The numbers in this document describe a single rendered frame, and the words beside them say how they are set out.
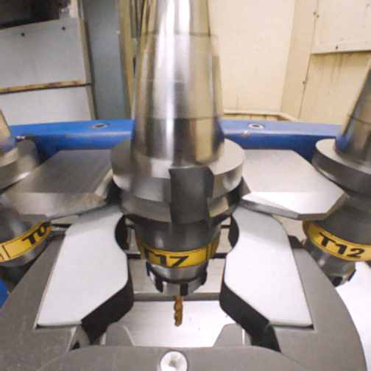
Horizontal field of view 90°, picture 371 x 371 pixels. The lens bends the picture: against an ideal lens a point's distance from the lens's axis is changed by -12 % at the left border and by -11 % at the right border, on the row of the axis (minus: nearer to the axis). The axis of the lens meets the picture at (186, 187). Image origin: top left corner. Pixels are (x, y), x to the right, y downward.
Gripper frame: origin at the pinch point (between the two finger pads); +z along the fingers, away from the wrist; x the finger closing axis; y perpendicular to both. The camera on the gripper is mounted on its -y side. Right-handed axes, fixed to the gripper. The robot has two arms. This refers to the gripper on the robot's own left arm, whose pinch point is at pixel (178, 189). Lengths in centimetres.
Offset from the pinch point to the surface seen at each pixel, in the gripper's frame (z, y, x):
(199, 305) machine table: 9.3, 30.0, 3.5
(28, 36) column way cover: 55, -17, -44
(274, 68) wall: 94, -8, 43
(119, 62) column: 59, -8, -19
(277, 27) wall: 95, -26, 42
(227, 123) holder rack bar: 4.7, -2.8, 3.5
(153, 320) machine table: 6.5, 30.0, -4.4
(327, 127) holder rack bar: 4.7, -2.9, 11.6
